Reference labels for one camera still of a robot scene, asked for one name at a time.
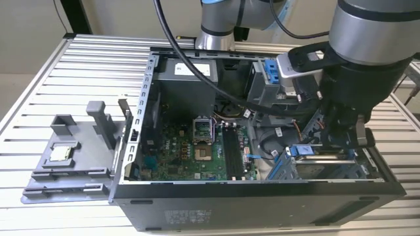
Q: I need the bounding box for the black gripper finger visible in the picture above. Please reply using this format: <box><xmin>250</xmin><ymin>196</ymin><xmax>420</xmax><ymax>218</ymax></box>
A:
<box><xmin>337</xmin><ymin>109</ymin><xmax>357</xmax><ymax>150</ymax></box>
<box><xmin>321</xmin><ymin>104</ymin><xmax>338</xmax><ymax>148</ymax></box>

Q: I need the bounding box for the hard disk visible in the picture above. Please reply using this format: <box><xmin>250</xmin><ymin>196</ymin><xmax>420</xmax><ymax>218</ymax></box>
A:
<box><xmin>293</xmin><ymin>144</ymin><xmax>357</xmax><ymax>179</ymax></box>

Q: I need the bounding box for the metal disk bay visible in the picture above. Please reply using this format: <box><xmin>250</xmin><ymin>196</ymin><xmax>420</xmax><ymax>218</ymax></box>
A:
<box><xmin>265</xmin><ymin>144</ymin><xmax>378</xmax><ymax>181</ymax></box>

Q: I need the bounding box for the metal slat side table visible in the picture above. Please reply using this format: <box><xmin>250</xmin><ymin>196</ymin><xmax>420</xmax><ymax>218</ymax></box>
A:
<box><xmin>398</xmin><ymin>59</ymin><xmax>420</xmax><ymax>87</ymax></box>

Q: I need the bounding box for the grey metal drive cage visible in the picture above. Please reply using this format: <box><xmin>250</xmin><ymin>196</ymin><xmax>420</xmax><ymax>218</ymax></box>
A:
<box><xmin>245</xmin><ymin>60</ymin><xmax>329</xmax><ymax>128</ymax></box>

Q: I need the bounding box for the blue plastic drive latch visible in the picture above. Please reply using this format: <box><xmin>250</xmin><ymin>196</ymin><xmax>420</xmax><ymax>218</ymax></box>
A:
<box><xmin>263</xmin><ymin>59</ymin><xmax>279</xmax><ymax>84</ymax></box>

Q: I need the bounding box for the black RAM slot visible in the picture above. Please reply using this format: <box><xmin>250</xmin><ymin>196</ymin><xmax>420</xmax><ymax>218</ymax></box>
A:
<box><xmin>233</xmin><ymin>125</ymin><xmax>247</xmax><ymax>178</ymax></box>
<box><xmin>225</xmin><ymin>125</ymin><xmax>238</xmax><ymax>178</ymax></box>
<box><xmin>221</xmin><ymin>125</ymin><xmax>234</xmax><ymax>178</ymax></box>
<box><xmin>229</xmin><ymin>125</ymin><xmax>242</xmax><ymax>178</ymax></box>

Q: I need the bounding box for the metal socket cover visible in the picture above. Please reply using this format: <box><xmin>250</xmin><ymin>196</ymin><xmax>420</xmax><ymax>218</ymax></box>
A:
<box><xmin>191</xmin><ymin>115</ymin><xmax>215</xmax><ymax>146</ymax></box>

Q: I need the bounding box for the CPU socket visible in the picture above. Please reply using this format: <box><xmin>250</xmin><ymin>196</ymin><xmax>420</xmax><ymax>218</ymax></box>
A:
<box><xmin>193</xmin><ymin>145</ymin><xmax>215</xmax><ymax>162</ymax></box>

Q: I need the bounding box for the black PC case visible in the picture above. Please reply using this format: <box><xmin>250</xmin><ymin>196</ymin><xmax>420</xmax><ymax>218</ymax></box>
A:
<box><xmin>107</xmin><ymin>45</ymin><xmax>407</xmax><ymax>233</ymax></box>

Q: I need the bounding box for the green motherboard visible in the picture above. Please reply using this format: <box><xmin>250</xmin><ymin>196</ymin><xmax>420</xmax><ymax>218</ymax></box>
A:
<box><xmin>139</xmin><ymin>120</ymin><xmax>259</xmax><ymax>181</ymax></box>

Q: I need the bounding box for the grey power supply unit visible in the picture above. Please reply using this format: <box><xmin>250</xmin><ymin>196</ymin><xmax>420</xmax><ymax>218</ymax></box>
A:
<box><xmin>153</xmin><ymin>59</ymin><xmax>218</xmax><ymax>118</ymax></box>

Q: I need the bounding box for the grey parts rack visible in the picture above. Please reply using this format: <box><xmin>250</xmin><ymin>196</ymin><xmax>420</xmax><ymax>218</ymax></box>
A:
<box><xmin>19</xmin><ymin>100</ymin><xmax>122</xmax><ymax>205</ymax></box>

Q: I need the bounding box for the silver CPU chip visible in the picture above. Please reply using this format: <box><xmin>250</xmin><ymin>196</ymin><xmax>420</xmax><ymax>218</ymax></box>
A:
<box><xmin>47</xmin><ymin>144</ymin><xmax>73</xmax><ymax>162</ymax></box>

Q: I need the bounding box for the thin orange wire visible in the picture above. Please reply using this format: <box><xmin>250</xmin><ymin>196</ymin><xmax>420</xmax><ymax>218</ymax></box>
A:
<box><xmin>291</xmin><ymin>119</ymin><xmax>302</xmax><ymax>138</ymax></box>

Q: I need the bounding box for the black data wire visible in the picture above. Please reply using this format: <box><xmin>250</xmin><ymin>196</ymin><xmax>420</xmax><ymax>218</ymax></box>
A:
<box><xmin>243</xmin><ymin>127</ymin><xmax>287</xmax><ymax>162</ymax></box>

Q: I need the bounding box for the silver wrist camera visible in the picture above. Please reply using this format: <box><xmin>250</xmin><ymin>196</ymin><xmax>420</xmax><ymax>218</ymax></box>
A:
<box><xmin>275</xmin><ymin>53</ymin><xmax>325</xmax><ymax>81</ymax></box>

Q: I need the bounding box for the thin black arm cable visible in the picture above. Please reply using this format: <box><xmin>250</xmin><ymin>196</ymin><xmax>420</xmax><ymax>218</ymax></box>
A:
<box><xmin>267</xmin><ymin>0</ymin><xmax>330</xmax><ymax>40</ymax></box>

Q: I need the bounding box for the yellow black wire bundle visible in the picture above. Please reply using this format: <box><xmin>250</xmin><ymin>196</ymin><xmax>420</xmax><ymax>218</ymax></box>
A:
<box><xmin>211</xmin><ymin>100</ymin><xmax>254</xmax><ymax>120</ymax></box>

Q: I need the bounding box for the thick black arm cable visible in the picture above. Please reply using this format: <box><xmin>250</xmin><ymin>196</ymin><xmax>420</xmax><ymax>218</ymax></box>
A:
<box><xmin>150</xmin><ymin>0</ymin><xmax>323</xmax><ymax>118</ymax></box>

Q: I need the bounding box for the black metal post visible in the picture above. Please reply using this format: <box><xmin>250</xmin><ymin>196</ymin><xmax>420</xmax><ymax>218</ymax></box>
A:
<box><xmin>59</xmin><ymin>0</ymin><xmax>93</xmax><ymax>35</ymax></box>

